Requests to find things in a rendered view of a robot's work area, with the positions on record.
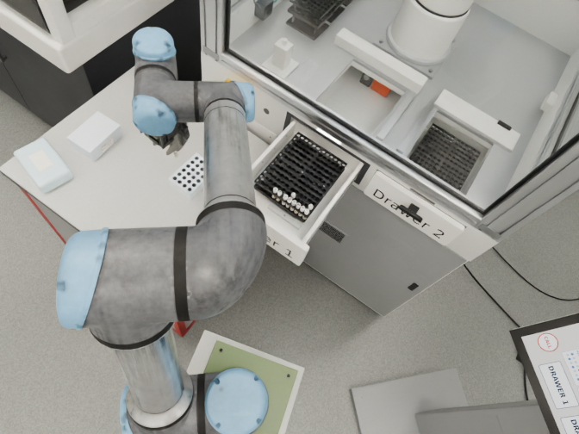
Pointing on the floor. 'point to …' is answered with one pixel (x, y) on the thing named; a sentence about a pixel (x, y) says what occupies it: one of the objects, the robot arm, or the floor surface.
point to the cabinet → (373, 250)
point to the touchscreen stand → (438, 409)
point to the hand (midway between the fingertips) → (176, 144)
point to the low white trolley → (117, 176)
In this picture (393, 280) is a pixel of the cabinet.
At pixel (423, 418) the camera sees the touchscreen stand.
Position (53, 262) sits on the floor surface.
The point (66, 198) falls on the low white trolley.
